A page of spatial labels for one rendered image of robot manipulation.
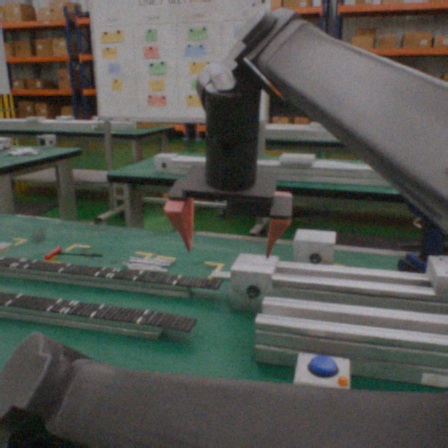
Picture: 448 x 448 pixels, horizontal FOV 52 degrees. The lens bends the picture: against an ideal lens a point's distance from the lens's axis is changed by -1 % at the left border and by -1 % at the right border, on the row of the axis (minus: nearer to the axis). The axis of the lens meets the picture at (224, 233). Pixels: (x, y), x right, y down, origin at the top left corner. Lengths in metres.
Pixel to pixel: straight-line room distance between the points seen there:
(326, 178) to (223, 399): 2.15
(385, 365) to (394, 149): 0.62
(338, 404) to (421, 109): 0.15
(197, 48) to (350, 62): 3.50
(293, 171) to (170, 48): 1.89
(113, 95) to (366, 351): 3.60
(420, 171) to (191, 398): 0.16
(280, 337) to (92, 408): 0.53
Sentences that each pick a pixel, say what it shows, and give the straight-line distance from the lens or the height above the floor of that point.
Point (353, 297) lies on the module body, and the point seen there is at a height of 0.84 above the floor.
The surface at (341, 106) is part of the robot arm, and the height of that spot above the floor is 1.24.
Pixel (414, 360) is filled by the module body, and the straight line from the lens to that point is 0.83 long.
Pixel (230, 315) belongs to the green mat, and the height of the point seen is 0.78.
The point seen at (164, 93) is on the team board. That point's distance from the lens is 3.93.
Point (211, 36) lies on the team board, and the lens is 3.79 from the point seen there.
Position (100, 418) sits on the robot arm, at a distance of 0.32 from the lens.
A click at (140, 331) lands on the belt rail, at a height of 0.79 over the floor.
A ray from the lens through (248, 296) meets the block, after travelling 1.01.
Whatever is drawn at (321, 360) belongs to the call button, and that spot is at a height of 0.85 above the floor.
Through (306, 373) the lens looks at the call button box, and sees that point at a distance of 0.73.
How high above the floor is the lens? 1.25
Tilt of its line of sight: 18 degrees down
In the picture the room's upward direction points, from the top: straight up
